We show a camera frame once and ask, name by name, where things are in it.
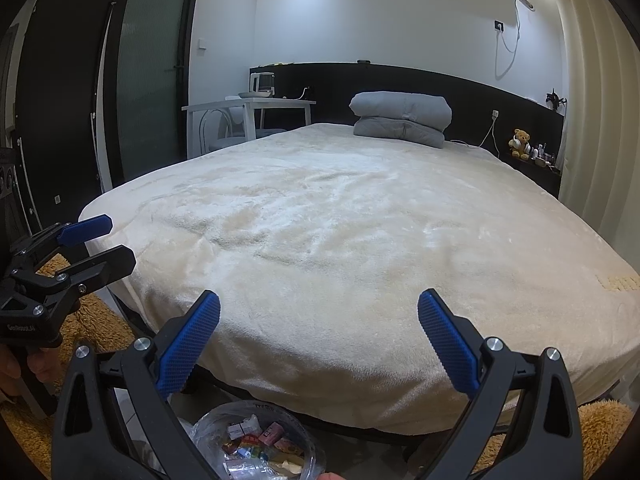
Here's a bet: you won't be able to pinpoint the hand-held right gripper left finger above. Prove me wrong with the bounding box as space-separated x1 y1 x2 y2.
51 290 222 480

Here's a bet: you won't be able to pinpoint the white charger with cable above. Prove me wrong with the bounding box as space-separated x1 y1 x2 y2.
449 108 502 158

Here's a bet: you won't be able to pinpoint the white table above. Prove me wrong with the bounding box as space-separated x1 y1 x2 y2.
181 99 317 159

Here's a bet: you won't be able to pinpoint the white hanging cable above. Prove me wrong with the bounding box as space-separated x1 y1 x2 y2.
495 0 524 81

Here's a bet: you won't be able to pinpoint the grey folded duvet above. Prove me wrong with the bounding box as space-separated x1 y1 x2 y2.
348 91 453 132

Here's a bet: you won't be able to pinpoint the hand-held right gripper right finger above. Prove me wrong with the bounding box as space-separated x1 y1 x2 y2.
417 288 585 480

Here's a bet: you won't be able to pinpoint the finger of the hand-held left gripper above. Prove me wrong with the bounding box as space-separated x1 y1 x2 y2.
15 245 137 307
10 214 114 262

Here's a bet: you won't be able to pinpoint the bed with beige blanket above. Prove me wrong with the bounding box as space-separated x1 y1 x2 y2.
79 122 640 436

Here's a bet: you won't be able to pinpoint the brown teddy bear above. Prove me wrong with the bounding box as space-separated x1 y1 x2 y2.
508 128 533 161

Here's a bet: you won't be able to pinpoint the white electric kettle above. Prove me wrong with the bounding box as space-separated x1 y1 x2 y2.
249 72 276 97

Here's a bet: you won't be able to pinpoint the black headboard panel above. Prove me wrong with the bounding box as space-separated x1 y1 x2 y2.
249 62 566 199

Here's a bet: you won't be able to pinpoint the black wardrobe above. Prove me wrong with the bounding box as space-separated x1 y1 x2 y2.
0 0 124 242

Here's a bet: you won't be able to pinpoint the small toiletry bottles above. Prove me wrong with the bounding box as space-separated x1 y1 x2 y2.
532 144 559 167

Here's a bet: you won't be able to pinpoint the pink snack packet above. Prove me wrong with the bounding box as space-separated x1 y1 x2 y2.
259 422 284 447

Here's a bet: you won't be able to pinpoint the clear plastic bottle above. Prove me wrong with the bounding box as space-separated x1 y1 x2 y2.
224 457 272 480

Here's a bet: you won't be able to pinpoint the white metal chair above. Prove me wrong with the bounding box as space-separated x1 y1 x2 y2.
200 107 289 154

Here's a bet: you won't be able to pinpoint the beige curtain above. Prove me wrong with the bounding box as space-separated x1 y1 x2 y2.
545 0 640 277

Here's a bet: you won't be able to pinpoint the person's left hand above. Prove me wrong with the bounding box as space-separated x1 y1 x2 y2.
0 345 65 397

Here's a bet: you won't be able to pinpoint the grey pillow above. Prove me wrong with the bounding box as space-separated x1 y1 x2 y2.
353 117 445 149

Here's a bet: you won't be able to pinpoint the frosted glass door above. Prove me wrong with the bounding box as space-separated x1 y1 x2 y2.
102 0 204 193

